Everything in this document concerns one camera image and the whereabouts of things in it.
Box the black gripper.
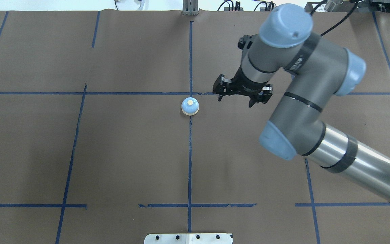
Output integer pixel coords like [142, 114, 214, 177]
[213, 68, 273, 108]

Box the light blue call bell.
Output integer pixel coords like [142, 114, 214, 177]
[181, 97, 199, 116]

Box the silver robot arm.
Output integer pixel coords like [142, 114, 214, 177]
[212, 4, 390, 203]

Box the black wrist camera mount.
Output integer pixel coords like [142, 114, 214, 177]
[237, 34, 258, 51]

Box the aluminium frame post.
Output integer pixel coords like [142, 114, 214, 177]
[182, 0, 199, 16]

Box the white camera mast with base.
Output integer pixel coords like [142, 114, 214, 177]
[144, 233, 234, 244]

